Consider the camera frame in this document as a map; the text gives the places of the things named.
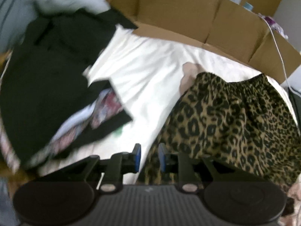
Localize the floral patterned garment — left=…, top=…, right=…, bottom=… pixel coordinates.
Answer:
left=0, top=90, right=125, bottom=175

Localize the leopard print garment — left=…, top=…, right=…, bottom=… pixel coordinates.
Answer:
left=137, top=73, right=300, bottom=191

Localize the cream bear print bedsheet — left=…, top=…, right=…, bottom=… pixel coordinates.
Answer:
left=39, top=28, right=298, bottom=184

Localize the purple detergent pouch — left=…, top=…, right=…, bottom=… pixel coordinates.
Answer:
left=258, top=13, right=288, bottom=40

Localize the grey blanket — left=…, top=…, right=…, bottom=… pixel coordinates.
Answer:
left=1, top=0, right=38, bottom=53

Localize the blue capped bottle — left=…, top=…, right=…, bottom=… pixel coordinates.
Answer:
left=243, top=2, right=253, bottom=11

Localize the brown cardboard sheet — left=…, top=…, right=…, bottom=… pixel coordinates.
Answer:
left=87, top=0, right=301, bottom=85

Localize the black clothes pile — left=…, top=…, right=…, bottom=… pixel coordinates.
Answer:
left=1, top=9, right=136, bottom=169

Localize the white cable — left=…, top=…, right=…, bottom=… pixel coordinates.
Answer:
left=257, top=13, right=301, bottom=100

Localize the brown garment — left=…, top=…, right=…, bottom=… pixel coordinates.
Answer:
left=1, top=110, right=31, bottom=189

